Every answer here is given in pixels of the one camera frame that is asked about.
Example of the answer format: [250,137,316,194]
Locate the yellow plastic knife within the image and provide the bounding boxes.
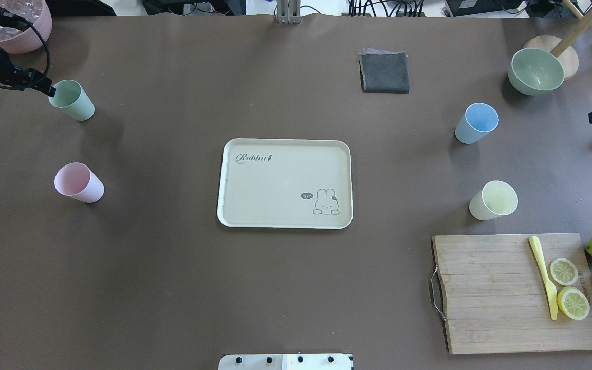
[529,235,559,320]

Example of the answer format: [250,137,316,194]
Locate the blue plastic cup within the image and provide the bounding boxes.
[454,102,500,144]

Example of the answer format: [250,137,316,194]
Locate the cream rabbit tray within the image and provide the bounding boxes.
[217,138,353,229]

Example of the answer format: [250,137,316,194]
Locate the wooden stand with round base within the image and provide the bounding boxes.
[524,1,592,81]

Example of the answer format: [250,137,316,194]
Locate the lower lemon slice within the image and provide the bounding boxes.
[557,286,590,320]

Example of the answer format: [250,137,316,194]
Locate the lemon slice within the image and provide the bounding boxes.
[557,286,590,320]
[549,257,579,286]

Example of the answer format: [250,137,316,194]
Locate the wooden cutting board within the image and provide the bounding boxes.
[432,233,592,355]

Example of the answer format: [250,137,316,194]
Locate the pink plastic cup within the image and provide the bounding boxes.
[54,162,105,203]

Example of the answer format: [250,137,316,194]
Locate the folded grey cloth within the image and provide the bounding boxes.
[359,49,410,94]

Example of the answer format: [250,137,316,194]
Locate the upper lemon slice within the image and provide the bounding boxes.
[549,257,579,286]

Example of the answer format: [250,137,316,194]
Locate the pale yellow plastic cup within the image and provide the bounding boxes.
[468,180,519,221]

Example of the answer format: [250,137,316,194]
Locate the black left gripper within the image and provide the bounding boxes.
[0,49,56,98]

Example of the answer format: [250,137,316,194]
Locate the aluminium frame post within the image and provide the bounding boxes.
[275,0,302,24]

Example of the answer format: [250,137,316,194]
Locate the pink bowl with ice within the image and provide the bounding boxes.
[0,1,52,54]

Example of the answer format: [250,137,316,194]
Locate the green plastic bowl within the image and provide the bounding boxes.
[508,48,565,96]

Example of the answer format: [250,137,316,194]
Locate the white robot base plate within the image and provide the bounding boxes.
[218,352,354,369]

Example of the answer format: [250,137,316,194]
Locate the green plastic cup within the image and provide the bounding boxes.
[48,80,96,121]

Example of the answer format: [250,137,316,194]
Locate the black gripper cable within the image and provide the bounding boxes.
[0,21,51,92]

